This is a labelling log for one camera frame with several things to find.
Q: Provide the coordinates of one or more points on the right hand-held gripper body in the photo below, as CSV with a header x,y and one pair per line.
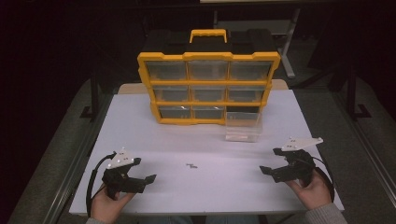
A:
x,y
299,168

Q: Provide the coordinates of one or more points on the person's right hand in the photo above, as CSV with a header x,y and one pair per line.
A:
x,y
314,194

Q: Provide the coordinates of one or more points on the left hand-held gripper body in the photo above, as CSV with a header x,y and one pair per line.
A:
x,y
120,182

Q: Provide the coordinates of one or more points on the white metal desk frame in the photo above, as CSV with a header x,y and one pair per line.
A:
x,y
291,53

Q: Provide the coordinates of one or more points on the black metal frame post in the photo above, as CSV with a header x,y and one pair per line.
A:
x,y
351,93
94,93

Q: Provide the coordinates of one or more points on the yellow black organizer cabinet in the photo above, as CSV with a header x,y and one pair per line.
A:
x,y
208,56

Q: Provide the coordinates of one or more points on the clear plastic drawer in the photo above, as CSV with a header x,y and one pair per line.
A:
x,y
244,129

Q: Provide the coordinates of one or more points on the small dark screw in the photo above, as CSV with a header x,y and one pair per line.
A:
x,y
194,167

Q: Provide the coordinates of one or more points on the person's left hand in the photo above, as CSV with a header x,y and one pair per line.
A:
x,y
106,208

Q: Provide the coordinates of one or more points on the grid of small clear drawers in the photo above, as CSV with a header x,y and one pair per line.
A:
x,y
207,93

